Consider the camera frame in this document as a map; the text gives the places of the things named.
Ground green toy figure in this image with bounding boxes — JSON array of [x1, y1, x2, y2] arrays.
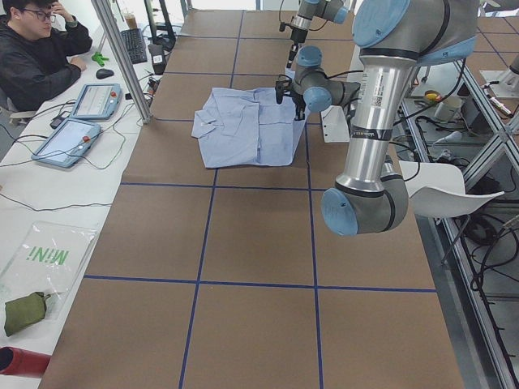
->
[[91, 51, 109, 67]]

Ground blue teach pendant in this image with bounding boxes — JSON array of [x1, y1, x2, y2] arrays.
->
[[70, 83, 122, 121], [32, 118, 101, 169]]

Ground iced coffee cup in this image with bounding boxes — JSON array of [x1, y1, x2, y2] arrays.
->
[[123, 13, 138, 29]]

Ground black computer mouse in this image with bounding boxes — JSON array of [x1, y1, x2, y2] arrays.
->
[[96, 68, 114, 79]]

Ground clear plastic bag green print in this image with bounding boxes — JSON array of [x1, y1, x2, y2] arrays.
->
[[1, 220, 98, 319]]

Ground black keyboard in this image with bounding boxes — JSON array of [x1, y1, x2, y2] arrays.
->
[[120, 28, 147, 64]]

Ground upper blue teach pendant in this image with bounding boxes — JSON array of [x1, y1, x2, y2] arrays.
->
[[70, 83, 122, 121]]

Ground light blue striped shirt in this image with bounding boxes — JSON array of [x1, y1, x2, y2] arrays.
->
[[191, 88, 306, 168]]

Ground white chair seat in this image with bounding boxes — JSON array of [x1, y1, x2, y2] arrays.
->
[[399, 160, 504, 218]]

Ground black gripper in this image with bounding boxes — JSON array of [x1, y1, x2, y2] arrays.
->
[[285, 28, 305, 68], [292, 92, 306, 122]]

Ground red cylinder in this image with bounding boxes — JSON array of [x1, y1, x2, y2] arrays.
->
[[1, 347, 51, 378]]

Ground green fabric pouch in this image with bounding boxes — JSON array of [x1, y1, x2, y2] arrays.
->
[[4, 292, 51, 337]]

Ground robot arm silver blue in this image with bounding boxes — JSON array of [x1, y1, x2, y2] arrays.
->
[[290, 1, 479, 236], [279, 0, 350, 69]]

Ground white paper cup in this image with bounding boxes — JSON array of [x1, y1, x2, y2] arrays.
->
[[433, 96, 464, 122]]

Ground aluminium frame post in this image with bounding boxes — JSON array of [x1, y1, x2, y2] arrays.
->
[[91, 0, 152, 124]]

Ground lower blue teach pendant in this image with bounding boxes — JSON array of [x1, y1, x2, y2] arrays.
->
[[32, 118, 101, 169]]

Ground person in black jacket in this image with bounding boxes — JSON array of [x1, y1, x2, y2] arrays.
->
[[1, 1, 92, 111]]

